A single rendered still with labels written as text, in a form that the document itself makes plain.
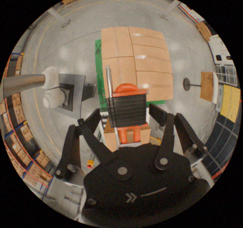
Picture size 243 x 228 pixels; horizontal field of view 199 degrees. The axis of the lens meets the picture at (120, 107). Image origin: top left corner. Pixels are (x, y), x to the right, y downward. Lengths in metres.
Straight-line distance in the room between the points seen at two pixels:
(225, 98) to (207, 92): 5.56
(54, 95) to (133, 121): 0.66
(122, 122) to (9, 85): 0.57
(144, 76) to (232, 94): 7.08
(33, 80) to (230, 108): 7.92
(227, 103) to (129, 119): 7.32
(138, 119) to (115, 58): 0.85
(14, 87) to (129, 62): 1.07
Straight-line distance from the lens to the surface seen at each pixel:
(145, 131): 0.62
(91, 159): 1.07
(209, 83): 1.88
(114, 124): 0.16
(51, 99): 0.68
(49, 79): 0.66
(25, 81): 0.56
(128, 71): 0.89
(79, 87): 0.76
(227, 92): 7.33
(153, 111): 0.17
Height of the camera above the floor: 1.40
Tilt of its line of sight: 73 degrees down
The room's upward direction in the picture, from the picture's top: 175 degrees clockwise
